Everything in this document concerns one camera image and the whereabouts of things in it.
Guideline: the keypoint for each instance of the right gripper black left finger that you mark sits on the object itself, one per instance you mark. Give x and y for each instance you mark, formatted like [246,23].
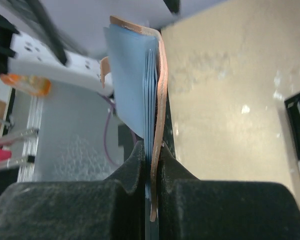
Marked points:
[109,209]

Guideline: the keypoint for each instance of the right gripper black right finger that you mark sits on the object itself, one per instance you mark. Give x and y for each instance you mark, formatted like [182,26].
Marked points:
[194,209]

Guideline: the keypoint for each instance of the pink leather card holder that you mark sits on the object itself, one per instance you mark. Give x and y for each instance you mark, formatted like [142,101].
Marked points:
[139,71]

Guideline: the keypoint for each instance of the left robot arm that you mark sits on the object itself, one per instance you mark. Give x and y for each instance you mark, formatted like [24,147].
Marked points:
[25,55]

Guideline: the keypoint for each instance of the orange object outside cell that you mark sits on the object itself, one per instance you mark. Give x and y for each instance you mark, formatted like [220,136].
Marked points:
[30,84]

